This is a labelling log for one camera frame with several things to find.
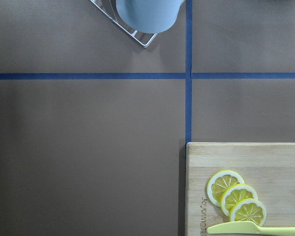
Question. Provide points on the lemon slice far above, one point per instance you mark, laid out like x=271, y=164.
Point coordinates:
x=219, y=183

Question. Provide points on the lemon slice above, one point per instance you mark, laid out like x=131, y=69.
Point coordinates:
x=249, y=209
x=234, y=194
x=219, y=183

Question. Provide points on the light blue cup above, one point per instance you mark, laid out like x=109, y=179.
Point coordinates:
x=149, y=16

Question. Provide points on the lemon slice middle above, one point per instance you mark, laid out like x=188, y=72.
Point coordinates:
x=234, y=194

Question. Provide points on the lemon slice near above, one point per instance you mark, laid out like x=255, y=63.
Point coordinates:
x=249, y=209

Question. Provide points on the wooden cutting board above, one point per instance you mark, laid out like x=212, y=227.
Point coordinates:
x=268, y=167

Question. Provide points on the yellow-green plastic knife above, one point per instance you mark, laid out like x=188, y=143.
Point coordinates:
x=248, y=227

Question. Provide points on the white wire rack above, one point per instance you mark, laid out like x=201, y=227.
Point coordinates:
x=109, y=9

